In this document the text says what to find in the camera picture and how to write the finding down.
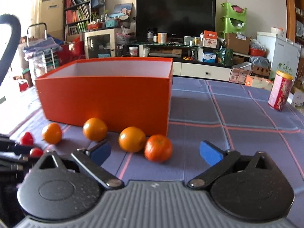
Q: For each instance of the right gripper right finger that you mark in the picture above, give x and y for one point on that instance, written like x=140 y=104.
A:
x=247 y=187

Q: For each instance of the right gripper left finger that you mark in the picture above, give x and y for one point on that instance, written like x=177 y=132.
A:
x=64 y=188

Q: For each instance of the red tomato near left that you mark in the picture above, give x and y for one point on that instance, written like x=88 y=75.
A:
x=36 y=152

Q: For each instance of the red tomato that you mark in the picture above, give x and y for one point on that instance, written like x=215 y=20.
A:
x=36 y=152
x=27 y=139

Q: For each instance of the red tomato centre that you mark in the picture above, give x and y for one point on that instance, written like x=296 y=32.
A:
x=27 y=139

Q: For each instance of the yellow orange left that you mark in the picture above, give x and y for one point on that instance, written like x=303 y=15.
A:
x=52 y=133

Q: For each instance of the yellow orange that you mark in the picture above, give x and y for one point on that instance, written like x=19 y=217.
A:
x=132 y=139
x=52 y=133
x=95 y=129

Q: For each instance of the blue plaid tablecloth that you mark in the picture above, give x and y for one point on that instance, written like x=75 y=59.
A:
x=230 y=116

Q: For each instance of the yellow orange middle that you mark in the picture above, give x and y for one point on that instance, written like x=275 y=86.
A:
x=95 y=129

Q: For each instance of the yellow orange right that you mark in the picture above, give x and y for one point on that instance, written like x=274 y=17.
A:
x=132 y=139

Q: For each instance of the reddish tangerine by box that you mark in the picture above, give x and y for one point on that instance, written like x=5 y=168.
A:
x=158 y=149

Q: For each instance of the orange white carton box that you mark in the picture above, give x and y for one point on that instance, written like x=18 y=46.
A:
x=258 y=82

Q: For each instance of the red yellow-lid canister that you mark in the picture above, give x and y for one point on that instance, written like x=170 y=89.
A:
x=280 y=90

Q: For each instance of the trolley cart with cloths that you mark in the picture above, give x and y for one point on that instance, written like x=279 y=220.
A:
x=41 y=54

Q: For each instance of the red shopping bag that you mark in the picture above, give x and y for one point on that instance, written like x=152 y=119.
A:
x=71 y=51

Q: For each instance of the orange cardboard box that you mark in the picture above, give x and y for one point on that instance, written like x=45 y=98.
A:
x=121 y=91

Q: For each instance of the white chest freezer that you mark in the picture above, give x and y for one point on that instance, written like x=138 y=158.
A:
x=282 y=53

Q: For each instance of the white TV stand cabinet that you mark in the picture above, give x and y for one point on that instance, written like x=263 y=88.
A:
x=187 y=59

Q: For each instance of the brown cardboard box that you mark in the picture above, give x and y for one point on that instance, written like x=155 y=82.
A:
x=237 y=42

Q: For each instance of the white glass-door cabinet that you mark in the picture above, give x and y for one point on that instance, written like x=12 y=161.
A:
x=100 y=43

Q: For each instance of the white floor air conditioner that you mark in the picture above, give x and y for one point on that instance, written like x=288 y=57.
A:
x=51 y=13

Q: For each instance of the green stacked storage bins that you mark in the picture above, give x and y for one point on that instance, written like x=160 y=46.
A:
x=233 y=19

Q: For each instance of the dark tall bookshelf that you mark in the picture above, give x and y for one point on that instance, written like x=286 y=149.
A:
x=77 y=14

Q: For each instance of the black flat television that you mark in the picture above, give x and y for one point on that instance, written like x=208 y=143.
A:
x=176 y=18

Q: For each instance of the wooden display shelf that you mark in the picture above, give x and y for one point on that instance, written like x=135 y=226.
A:
x=295 y=21

